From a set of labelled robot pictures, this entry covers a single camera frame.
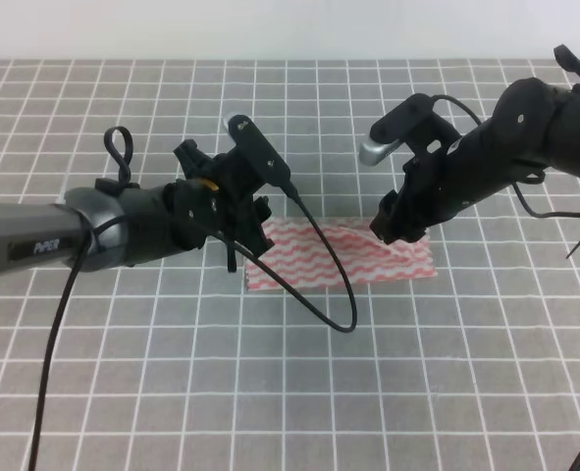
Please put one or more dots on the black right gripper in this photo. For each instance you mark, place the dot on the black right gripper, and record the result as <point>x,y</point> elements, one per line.
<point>437,187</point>

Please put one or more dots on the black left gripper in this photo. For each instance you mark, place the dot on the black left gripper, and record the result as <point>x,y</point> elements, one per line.
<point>218,193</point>

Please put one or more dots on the pink white wavy towel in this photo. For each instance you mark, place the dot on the pink white wavy towel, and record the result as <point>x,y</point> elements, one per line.
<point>302,260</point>

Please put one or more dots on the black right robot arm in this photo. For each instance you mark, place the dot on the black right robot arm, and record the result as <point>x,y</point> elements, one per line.
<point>535,126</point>

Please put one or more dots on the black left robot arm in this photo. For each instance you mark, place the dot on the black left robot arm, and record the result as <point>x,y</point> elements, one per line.
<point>124,224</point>

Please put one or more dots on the grey checked tablecloth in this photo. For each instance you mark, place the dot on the grey checked tablecloth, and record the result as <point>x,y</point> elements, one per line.
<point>175,365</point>

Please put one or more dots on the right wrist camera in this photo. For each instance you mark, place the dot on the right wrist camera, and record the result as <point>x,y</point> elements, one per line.
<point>413,123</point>

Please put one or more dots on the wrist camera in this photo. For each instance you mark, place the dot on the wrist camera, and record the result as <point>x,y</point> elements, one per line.
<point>260,154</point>
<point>413,123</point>

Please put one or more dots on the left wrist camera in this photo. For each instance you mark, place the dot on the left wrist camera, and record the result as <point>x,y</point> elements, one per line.
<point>260,154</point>

